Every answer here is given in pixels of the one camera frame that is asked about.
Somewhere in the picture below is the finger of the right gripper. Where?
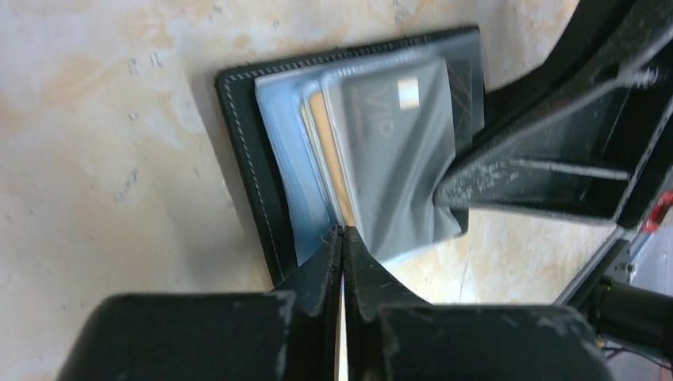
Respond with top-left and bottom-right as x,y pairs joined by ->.
434,49 -> 672,226
483,1 -> 647,137

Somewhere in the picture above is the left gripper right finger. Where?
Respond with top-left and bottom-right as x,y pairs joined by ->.
344,227 -> 613,380

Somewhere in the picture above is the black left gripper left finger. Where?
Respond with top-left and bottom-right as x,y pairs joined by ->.
58,227 -> 343,380

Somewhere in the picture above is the black VIP credit card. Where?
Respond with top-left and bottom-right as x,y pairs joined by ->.
325,56 -> 461,261

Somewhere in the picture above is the black leather card holder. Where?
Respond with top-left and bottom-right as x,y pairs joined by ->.
214,25 -> 483,285

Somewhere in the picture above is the aluminium frame rail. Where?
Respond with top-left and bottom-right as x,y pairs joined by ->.
554,199 -> 673,317

